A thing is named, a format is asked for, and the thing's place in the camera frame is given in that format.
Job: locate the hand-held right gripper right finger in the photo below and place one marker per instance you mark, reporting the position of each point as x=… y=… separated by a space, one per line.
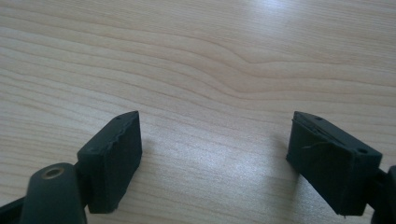
x=330 y=168

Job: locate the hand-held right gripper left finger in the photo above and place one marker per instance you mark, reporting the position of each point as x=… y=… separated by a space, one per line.
x=112 y=161

